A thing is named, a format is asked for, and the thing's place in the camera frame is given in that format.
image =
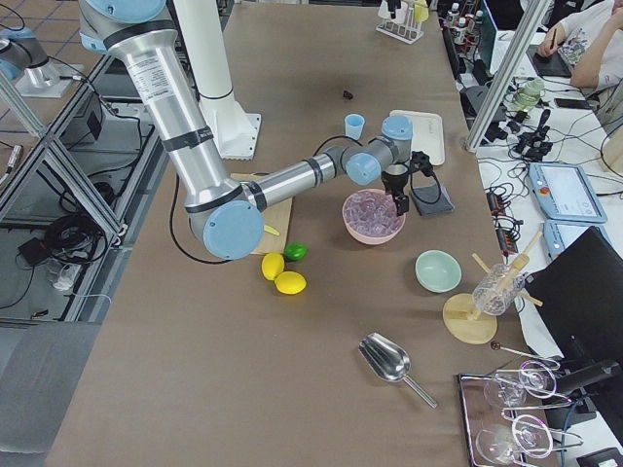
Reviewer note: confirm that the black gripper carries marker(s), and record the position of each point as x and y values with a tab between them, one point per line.
393	185

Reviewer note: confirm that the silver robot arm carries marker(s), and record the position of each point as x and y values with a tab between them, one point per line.
176	60

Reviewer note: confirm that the pile of clear ice cubes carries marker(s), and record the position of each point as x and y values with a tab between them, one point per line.
367	216

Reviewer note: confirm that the light blue plastic cup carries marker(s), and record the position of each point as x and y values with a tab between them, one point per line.
354	125

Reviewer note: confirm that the wooden cup tree stand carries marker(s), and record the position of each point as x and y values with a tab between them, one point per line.
461	316

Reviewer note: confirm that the metal ice scoop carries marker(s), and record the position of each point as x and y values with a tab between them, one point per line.
391	363

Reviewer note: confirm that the yellow-green plastic cup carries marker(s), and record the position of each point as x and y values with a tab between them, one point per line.
421	11

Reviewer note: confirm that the folded grey cloth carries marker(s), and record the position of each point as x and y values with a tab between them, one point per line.
432	200

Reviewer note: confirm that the pink bowl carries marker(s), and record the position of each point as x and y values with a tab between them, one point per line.
373	236

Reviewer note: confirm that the cream rabbit tray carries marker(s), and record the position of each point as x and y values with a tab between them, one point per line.
428	134

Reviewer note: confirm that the mint green bowl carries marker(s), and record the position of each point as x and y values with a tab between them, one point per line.
437	271

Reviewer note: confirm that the green lime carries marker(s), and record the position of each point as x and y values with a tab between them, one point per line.
295	251

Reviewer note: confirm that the wooden cutting board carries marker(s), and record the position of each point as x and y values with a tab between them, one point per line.
277	216

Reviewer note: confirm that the clear textured glass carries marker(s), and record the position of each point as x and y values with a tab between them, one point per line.
498	290

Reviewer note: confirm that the yellow plastic knife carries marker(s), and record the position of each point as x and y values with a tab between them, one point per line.
271	230

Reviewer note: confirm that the yellow lemon lower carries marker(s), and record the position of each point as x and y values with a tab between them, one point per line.
290	283

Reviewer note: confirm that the yellow lemon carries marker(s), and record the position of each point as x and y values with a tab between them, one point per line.
272	266
290	283

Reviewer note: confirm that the yellow lemon upper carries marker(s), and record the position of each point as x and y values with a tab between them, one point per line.
272	266

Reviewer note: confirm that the blue teach pendant lower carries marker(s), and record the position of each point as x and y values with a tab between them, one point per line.
559	235

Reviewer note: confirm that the blue teach pendant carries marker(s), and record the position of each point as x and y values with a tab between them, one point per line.
559	235
563	192

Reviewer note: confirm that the blue teach pendant upper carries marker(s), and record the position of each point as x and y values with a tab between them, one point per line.
563	192

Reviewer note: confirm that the green water bottle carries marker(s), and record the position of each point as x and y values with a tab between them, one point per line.
528	95

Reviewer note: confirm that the bar spoon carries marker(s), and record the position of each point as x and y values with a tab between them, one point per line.
496	345

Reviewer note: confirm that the black monitor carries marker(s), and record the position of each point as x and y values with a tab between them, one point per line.
581	291

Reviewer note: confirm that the wine glass upper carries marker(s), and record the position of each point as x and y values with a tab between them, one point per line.
510	388

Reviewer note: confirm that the metal wine glass rack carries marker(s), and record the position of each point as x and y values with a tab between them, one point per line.
477	414

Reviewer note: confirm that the seated person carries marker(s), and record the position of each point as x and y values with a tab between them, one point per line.
591	43

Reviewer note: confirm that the wine glass lower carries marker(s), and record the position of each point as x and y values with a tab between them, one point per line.
526	438

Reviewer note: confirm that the white wire cup rack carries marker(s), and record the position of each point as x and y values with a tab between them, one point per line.
397	21

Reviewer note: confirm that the aluminium frame post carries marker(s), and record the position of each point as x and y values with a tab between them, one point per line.
522	37

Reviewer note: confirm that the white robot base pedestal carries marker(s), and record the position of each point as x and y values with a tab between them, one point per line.
235	131

